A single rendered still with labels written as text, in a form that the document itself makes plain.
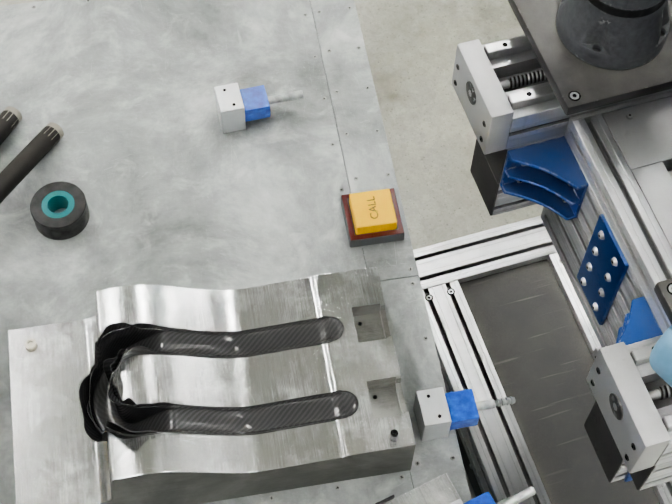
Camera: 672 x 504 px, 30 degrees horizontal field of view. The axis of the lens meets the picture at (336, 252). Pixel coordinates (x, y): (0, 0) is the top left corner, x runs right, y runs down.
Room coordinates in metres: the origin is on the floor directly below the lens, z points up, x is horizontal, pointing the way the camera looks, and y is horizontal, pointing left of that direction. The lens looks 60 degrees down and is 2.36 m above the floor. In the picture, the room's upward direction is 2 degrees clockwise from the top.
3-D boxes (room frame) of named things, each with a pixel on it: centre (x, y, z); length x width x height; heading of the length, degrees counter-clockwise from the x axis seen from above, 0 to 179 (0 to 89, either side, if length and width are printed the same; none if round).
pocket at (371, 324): (0.75, -0.05, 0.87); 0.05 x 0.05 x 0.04; 11
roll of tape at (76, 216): (0.96, 0.40, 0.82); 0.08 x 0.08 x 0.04
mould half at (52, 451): (0.66, 0.16, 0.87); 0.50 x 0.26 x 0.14; 101
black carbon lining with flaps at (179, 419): (0.65, 0.15, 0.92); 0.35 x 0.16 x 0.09; 101
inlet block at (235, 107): (1.15, 0.12, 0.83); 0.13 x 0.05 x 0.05; 106
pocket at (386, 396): (0.65, -0.07, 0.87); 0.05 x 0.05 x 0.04; 11
